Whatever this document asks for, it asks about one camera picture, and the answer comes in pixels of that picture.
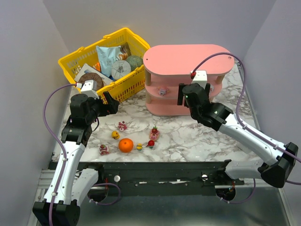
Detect pink round planet toy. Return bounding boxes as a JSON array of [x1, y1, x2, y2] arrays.
[[157, 86, 169, 96]]

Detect white ring pink figure toy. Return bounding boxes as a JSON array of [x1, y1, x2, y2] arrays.
[[209, 85, 214, 94]]

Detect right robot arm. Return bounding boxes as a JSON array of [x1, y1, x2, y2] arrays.
[[177, 83, 299, 188]]

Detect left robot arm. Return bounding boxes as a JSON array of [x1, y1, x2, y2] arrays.
[[32, 91, 119, 226]]

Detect pink three-tier wooden shelf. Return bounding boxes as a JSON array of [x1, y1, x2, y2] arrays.
[[143, 44, 234, 116]]

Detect pink bear strawberry toy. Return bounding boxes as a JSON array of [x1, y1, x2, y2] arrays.
[[118, 121, 127, 132]]

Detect yellow duck toy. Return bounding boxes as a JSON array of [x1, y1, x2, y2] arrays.
[[111, 131, 120, 139]]

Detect brown striped wrapped roll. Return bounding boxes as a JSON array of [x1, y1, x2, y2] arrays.
[[79, 73, 104, 91]]

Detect pink bear toy front left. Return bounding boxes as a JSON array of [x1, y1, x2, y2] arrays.
[[99, 144, 110, 156]]

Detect orange snack packet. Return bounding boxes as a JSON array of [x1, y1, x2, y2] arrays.
[[95, 62, 101, 72]]

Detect orange fruit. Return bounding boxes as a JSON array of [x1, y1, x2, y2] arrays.
[[118, 138, 134, 153]]

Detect white and blue box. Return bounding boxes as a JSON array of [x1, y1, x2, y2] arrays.
[[74, 64, 113, 86]]

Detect grey paper-wrapped roll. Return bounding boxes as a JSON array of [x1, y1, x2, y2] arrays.
[[111, 60, 131, 81]]

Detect small yellow minion toy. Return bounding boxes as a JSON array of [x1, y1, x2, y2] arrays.
[[136, 144, 143, 151]]

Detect yellow plastic shopping basket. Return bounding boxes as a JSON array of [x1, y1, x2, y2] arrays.
[[58, 27, 150, 102]]

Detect light blue cassava chips bag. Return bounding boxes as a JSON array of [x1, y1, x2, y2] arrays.
[[96, 46, 123, 77]]

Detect pink bear donut toy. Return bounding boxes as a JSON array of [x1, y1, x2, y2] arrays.
[[149, 126, 160, 141]]

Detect green melon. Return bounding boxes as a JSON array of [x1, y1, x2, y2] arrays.
[[126, 55, 143, 71]]

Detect red strawberry figure toy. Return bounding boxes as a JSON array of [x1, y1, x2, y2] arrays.
[[146, 140, 155, 149]]

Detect brown snack bag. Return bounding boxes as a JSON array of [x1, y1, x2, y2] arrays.
[[119, 43, 131, 60]]

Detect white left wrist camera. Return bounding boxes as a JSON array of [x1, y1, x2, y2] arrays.
[[76, 80, 99, 99]]

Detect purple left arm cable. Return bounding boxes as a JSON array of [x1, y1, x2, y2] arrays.
[[42, 82, 78, 226]]

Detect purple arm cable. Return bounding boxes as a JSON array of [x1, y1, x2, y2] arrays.
[[192, 52, 301, 204], [42, 82, 78, 226]]

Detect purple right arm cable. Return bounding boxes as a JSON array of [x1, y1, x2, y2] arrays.
[[192, 52, 301, 204]]

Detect black front mounting rail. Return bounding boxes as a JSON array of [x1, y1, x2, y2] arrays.
[[75, 160, 244, 196]]

